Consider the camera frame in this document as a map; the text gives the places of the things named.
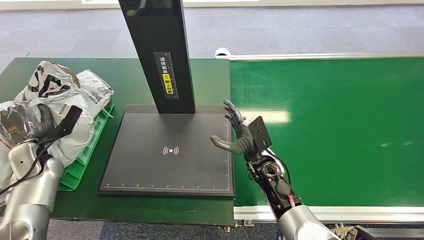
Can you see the black yellow column label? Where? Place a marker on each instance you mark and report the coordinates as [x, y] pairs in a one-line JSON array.
[[166, 75]]

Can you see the metal frame bracket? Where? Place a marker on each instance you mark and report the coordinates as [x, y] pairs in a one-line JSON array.
[[244, 224]]

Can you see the white conveyor roller cap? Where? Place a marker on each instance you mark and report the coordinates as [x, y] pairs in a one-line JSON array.
[[222, 52]]

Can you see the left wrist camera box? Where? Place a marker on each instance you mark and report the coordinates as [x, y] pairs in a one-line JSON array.
[[68, 121]]

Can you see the black scanner column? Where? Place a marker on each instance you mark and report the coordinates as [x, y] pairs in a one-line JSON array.
[[159, 33]]

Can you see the green plastic crate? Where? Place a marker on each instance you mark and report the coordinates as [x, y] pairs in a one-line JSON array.
[[74, 172]]

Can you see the black scanner base plate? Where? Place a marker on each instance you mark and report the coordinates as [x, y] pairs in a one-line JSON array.
[[172, 165]]

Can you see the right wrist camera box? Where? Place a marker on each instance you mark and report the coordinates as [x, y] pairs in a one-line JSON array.
[[260, 132]]

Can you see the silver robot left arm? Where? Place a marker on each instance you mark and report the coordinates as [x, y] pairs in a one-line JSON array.
[[30, 195]]

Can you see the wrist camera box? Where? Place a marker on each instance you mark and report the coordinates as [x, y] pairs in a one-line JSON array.
[[68, 121], [260, 132]]

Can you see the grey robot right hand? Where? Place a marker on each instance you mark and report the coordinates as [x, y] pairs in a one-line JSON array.
[[243, 142]]

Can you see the dark green table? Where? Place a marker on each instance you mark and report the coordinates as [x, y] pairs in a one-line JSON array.
[[132, 76]]

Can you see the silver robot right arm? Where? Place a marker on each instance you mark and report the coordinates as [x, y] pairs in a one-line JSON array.
[[301, 222]]

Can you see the aluminium conveyor frame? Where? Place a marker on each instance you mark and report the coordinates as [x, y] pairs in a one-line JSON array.
[[381, 214]]

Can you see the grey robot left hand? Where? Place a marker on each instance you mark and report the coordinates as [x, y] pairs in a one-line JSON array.
[[47, 122]]

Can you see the green conveyor belt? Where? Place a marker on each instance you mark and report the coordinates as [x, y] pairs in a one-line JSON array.
[[348, 126]]

